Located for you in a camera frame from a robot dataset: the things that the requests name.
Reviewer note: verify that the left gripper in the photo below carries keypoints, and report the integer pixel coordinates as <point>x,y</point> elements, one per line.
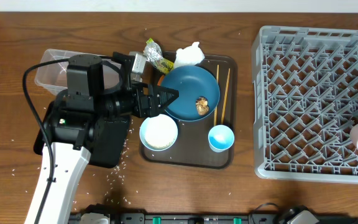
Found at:
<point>153,108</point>

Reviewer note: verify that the blue plate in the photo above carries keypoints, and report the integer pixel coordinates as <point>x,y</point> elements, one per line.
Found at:
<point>192,82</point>

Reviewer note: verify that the blue white cup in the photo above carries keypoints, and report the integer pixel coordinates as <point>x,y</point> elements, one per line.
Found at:
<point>220,138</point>

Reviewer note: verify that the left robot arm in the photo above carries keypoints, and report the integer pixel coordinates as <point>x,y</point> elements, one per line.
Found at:
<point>87,123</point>

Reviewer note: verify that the grey dishwasher rack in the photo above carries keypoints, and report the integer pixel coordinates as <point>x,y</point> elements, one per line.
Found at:
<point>306,103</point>

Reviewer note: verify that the orange carrot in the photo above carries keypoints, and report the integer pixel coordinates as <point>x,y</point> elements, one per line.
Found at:
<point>160,80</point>

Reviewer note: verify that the light blue rice bowl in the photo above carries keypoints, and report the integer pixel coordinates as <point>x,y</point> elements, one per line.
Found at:
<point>158,133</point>

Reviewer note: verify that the brown food scrap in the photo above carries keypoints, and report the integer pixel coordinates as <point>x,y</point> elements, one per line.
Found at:
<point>202,106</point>

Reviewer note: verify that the yellow silver snack wrapper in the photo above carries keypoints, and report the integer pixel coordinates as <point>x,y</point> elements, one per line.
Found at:
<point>153,52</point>

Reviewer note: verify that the crumpled white napkin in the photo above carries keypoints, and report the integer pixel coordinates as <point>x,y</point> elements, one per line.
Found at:
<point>190,55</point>

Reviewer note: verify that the dark brown serving tray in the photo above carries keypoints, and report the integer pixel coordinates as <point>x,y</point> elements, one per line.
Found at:
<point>192,147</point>

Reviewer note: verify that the wooden chopstick right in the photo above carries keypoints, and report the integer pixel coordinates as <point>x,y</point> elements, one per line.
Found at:
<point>225,96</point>

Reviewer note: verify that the clear plastic container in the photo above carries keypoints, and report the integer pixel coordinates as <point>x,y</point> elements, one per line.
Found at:
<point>54,77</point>

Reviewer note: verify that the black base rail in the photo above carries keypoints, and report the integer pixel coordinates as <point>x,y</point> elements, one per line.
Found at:
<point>141,218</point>

